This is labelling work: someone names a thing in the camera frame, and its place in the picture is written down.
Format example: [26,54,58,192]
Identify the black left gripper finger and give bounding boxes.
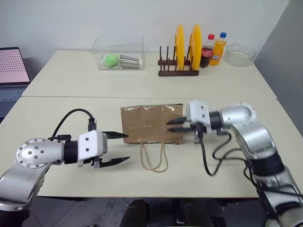
[100,156,132,169]
[104,131,129,140]

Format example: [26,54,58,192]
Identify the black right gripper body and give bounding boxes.
[188,121,207,145]

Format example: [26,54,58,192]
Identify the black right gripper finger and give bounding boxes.
[166,116,188,126]
[167,126,193,134]

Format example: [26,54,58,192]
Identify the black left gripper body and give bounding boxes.
[90,155,106,170]

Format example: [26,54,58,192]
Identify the dark wooden dish rack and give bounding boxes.
[158,45,200,78]

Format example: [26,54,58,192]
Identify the dark rounded shape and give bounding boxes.
[120,199,150,227]
[173,198,215,227]

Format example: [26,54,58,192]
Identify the cola bottle with red cap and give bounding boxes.
[199,34,216,69]

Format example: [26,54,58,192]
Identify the green fuzzy ball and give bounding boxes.
[103,54,119,69]

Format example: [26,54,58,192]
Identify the silver metal cup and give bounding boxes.
[118,54,141,69]

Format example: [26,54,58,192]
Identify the yellow plate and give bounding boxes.
[189,24,203,71]
[174,24,186,71]

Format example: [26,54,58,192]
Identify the orange soda bottle, blue cap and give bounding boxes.
[209,32,228,67]

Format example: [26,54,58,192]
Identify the clear glass bowl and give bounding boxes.
[223,42,258,68]

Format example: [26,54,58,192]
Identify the clear plastic box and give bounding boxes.
[90,36,146,71]

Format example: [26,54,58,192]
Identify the grey laptop with pink screen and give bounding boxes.
[0,46,32,119]

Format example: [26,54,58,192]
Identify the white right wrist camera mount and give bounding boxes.
[186,99,213,136]

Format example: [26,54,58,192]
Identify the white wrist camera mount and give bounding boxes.
[186,99,213,136]
[77,129,108,167]

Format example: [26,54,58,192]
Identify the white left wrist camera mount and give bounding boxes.
[77,129,108,167]

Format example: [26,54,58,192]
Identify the brown paper bag with handles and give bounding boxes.
[120,103,184,173]

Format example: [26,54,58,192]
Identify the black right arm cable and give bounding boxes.
[199,131,261,190]

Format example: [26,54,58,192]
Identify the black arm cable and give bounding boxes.
[47,108,98,142]
[199,131,261,190]

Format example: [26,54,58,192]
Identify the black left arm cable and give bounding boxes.
[47,108,98,142]

